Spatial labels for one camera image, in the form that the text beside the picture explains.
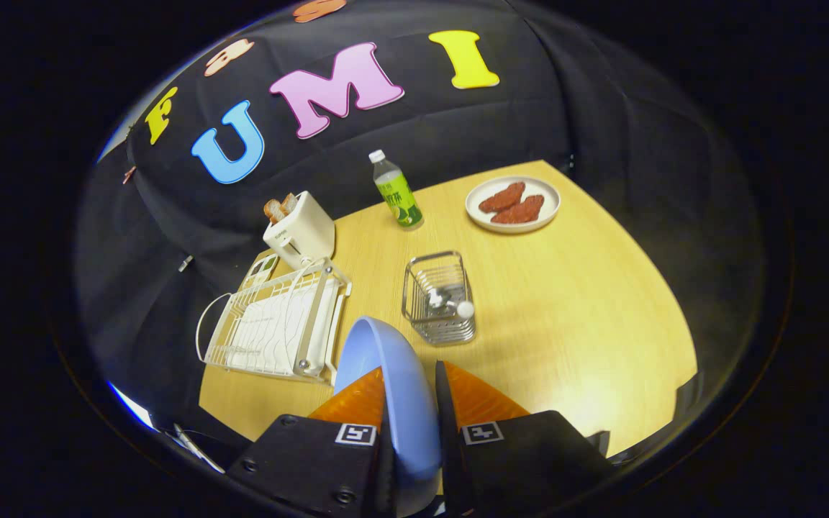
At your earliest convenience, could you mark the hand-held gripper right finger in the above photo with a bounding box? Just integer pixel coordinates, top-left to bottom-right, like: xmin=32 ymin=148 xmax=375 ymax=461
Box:
xmin=434 ymin=360 xmax=614 ymax=517

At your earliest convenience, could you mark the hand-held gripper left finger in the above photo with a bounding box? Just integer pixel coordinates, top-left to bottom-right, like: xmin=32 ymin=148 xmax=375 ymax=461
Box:
xmin=227 ymin=366 xmax=397 ymax=518

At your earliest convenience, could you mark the blue plate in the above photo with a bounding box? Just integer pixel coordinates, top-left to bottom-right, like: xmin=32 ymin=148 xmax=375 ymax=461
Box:
xmin=333 ymin=315 xmax=443 ymax=517

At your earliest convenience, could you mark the metal wire basket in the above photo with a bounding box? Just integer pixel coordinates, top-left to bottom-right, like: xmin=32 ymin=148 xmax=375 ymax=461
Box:
xmin=402 ymin=250 xmax=476 ymax=346

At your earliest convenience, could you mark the white-handled metal spoon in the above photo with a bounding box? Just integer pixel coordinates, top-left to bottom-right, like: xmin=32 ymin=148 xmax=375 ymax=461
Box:
xmin=425 ymin=284 xmax=474 ymax=319

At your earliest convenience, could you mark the white wire dish rack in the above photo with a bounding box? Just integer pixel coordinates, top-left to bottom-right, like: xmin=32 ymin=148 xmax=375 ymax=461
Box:
xmin=195 ymin=258 xmax=353 ymax=384

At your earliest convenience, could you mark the white plate with meat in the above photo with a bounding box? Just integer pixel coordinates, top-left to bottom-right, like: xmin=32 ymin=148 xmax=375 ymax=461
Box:
xmin=465 ymin=176 xmax=561 ymax=235

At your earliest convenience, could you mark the white divided snack tray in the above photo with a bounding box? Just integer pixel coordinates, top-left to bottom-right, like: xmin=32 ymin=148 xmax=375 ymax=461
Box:
xmin=240 ymin=252 xmax=280 ymax=292

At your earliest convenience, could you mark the red meat piece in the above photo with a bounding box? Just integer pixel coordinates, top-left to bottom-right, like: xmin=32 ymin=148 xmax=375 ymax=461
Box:
xmin=490 ymin=195 xmax=545 ymax=224
xmin=479 ymin=182 xmax=527 ymax=214

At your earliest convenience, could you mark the green tea bottle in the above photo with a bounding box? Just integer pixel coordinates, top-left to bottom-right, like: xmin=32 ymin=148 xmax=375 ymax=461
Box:
xmin=368 ymin=150 xmax=425 ymax=230

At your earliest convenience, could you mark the white toaster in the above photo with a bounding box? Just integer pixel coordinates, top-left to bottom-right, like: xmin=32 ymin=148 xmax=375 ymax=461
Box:
xmin=263 ymin=191 xmax=336 ymax=271

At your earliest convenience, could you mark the black backdrop cloth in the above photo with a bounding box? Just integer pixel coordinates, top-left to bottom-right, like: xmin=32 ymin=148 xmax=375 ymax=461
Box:
xmin=73 ymin=0 xmax=768 ymax=440

